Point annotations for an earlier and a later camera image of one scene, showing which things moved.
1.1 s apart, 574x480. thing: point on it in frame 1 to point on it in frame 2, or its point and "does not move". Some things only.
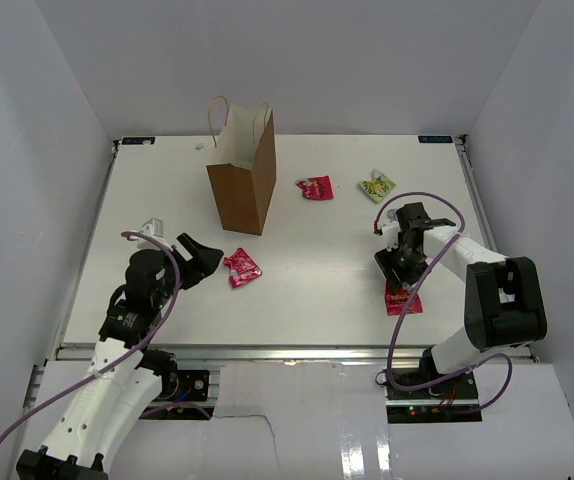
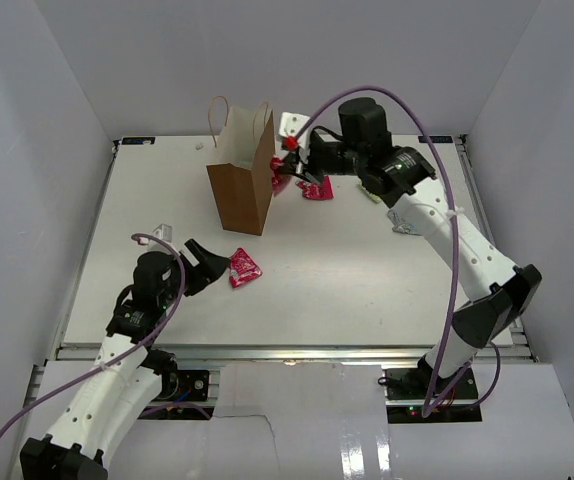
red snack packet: [397, 300] to [278, 180]
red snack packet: [242, 269] does not move
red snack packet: [316, 188] does not move
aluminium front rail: [305, 353] does not move
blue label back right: [436, 139] does not move
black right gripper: [387, 262] to [291, 162]
